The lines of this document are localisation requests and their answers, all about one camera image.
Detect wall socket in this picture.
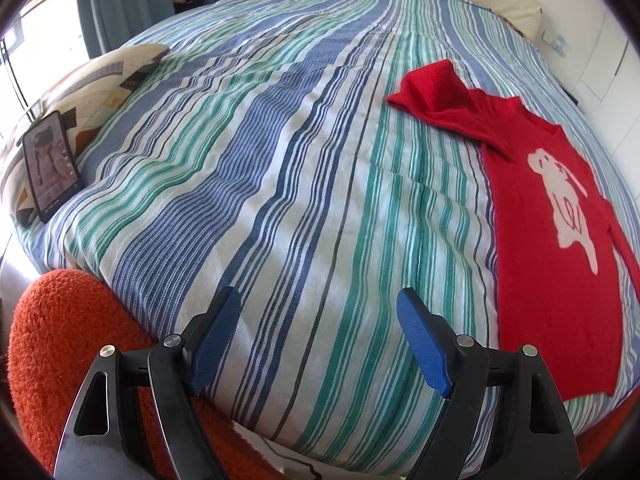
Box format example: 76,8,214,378
542,30,571,56

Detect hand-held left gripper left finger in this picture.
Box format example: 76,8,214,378
53,286,242,480

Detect patterned geometric pillow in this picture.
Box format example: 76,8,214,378
0,44,171,228

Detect red sweater with white dog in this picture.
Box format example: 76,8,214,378
386,59,640,402

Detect black smartphone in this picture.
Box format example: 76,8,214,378
22,110,84,224

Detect striped blue green bedspread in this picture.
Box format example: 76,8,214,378
13,0,640,476

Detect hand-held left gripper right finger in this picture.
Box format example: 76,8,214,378
396,287,583,480

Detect white cabinet doors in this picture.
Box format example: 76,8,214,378
565,5,640,171

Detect blue curtain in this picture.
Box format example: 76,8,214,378
74,0,177,61

